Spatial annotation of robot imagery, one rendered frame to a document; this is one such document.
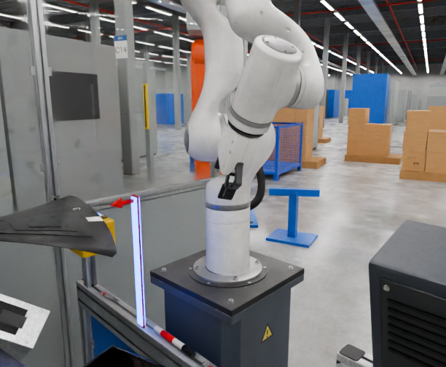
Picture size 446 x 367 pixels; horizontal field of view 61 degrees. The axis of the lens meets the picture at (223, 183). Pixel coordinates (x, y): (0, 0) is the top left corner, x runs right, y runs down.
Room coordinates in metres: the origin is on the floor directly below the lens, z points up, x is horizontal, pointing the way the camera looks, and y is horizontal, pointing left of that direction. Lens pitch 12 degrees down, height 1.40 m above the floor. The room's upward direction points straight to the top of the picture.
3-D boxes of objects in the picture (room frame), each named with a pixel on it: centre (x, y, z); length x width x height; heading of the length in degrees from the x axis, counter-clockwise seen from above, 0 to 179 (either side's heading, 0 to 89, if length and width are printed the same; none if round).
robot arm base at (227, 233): (0.98, -0.01, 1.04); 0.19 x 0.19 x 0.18
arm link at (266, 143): (0.99, -0.04, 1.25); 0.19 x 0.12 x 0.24; 102
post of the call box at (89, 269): (1.06, 0.40, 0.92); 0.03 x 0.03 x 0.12; 45
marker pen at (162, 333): (0.78, 0.11, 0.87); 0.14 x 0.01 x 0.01; 45
